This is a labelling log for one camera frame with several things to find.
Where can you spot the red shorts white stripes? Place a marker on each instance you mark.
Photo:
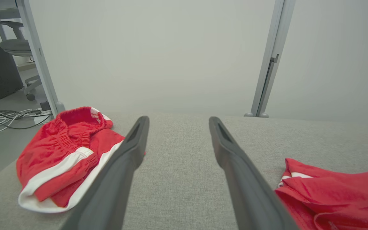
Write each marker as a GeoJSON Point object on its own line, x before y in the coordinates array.
{"type": "Point", "coordinates": [49, 153]}

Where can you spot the white power strip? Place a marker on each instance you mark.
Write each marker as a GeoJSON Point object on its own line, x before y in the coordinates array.
{"type": "Point", "coordinates": [42, 118]}

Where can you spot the grey metal partition post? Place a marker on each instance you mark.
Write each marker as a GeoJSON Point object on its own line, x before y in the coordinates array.
{"type": "Point", "coordinates": [273, 38]}
{"type": "Point", "coordinates": [35, 48]}

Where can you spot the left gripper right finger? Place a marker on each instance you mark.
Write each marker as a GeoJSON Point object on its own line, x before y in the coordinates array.
{"type": "Point", "coordinates": [254, 204]}

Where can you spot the black power adapter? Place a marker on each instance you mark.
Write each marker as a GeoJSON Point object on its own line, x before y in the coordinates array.
{"type": "Point", "coordinates": [45, 106]}

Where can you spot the grey office chair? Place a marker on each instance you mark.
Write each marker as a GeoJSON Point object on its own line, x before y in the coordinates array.
{"type": "Point", "coordinates": [14, 46]}

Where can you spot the red basketball jersey number 23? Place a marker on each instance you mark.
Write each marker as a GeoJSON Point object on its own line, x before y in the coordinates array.
{"type": "Point", "coordinates": [337, 195]}

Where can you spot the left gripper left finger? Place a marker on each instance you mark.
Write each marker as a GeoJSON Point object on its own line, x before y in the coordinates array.
{"type": "Point", "coordinates": [107, 198]}

